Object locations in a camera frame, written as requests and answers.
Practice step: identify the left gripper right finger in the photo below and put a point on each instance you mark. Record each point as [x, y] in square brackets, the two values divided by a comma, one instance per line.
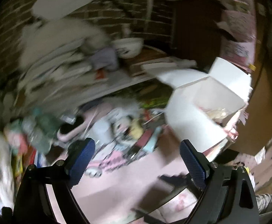
[196, 163]

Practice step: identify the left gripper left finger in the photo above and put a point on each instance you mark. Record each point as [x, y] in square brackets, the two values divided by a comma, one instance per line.
[80, 154]

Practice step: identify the white cylinder cup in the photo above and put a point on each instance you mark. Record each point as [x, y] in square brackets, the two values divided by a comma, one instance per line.
[101, 132]

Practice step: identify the pink hair brush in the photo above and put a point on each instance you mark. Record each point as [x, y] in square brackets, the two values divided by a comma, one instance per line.
[83, 122]

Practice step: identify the clear liquid bottle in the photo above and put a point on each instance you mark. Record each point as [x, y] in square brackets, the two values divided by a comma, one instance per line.
[35, 135]

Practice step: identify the teal bottle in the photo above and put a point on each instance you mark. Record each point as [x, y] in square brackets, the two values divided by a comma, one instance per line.
[48, 123]

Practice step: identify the panda plush toy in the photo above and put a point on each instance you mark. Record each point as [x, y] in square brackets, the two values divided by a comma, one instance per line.
[121, 125]

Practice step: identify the light blue cosmetic tube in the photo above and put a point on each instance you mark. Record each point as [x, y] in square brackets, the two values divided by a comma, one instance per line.
[151, 144]

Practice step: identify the pink desk mat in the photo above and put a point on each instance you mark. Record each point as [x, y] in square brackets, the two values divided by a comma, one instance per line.
[115, 197]

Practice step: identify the dark pink flat box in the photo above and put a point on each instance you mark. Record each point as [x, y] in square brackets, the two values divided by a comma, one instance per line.
[142, 141]

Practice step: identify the pink cartoon cardboard box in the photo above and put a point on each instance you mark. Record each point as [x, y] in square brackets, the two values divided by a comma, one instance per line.
[195, 93]

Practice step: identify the yellow plush toy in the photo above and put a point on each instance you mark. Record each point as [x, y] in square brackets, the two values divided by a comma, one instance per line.
[135, 130]

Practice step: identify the pink kotex pack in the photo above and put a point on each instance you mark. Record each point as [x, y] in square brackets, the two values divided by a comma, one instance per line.
[16, 139]

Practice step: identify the stack of books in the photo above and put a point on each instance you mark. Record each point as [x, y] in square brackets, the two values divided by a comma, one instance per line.
[66, 67]

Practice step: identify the purple cloth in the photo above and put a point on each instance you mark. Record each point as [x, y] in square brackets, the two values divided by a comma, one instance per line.
[105, 58]

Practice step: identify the panda ceramic bowl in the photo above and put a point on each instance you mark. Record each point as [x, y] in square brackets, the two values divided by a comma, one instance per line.
[128, 48]

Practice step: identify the white fluffy fur piece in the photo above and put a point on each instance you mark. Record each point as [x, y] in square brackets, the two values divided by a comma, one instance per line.
[38, 40]

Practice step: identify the white paper on wall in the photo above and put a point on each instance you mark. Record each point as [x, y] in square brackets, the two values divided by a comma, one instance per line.
[56, 9]

